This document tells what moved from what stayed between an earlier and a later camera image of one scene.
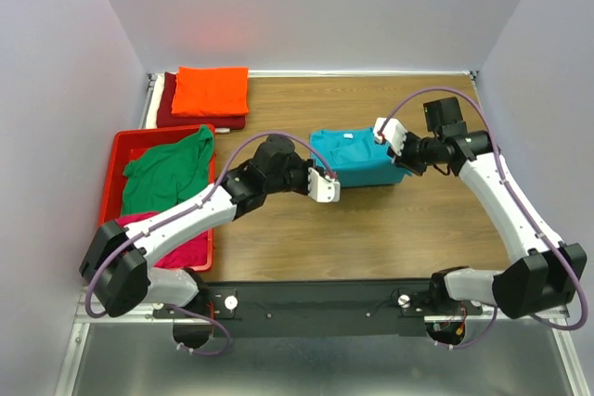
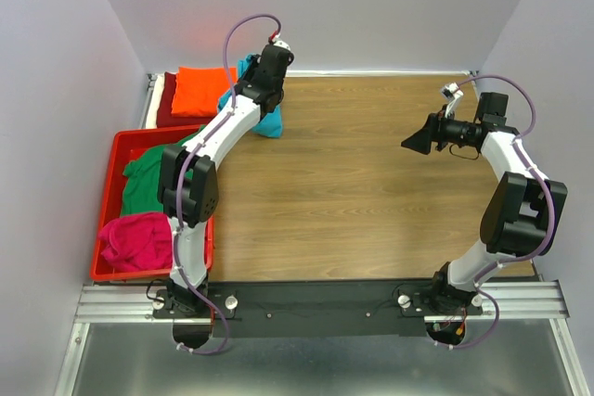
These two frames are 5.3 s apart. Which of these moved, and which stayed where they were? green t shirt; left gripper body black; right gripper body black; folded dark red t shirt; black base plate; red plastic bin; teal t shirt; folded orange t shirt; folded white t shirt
Moved: right gripper body black; left gripper body black; teal t shirt
Stayed: red plastic bin; folded white t shirt; folded orange t shirt; black base plate; folded dark red t shirt; green t shirt
